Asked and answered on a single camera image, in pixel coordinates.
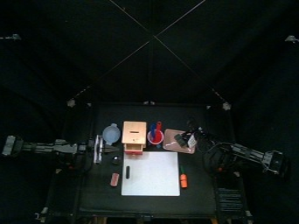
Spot red plastic cup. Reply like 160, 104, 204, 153
146, 129, 166, 146

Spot white text label sticker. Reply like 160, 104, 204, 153
218, 187, 243, 214

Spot dark green toy sushi roll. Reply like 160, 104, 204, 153
172, 133, 190, 148

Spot pink plastic plate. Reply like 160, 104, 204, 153
162, 128, 196, 155

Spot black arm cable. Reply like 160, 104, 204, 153
200, 141, 224, 178

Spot wooden box with drawer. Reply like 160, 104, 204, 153
120, 121, 148, 156

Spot red toy utensil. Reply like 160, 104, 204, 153
155, 121, 164, 140

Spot pink rectangular block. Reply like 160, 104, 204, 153
110, 172, 120, 187

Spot white cutting board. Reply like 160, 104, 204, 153
120, 150, 182, 197

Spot blue toy utensil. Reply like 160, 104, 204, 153
150, 123, 162, 149

